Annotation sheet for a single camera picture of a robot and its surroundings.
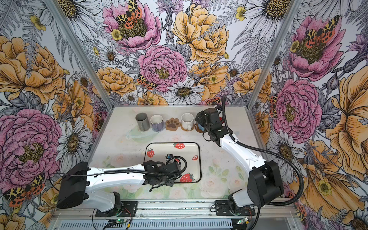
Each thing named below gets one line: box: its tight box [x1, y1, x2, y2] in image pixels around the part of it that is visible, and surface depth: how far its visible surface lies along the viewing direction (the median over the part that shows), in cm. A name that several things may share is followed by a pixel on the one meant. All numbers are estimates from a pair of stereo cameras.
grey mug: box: [135, 112, 151, 132], surface depth 102 cm
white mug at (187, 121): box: [181, 112, 195, 131], surface depth 104 cm
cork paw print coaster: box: [165, 117, 181, 132], surface depth 111 cm
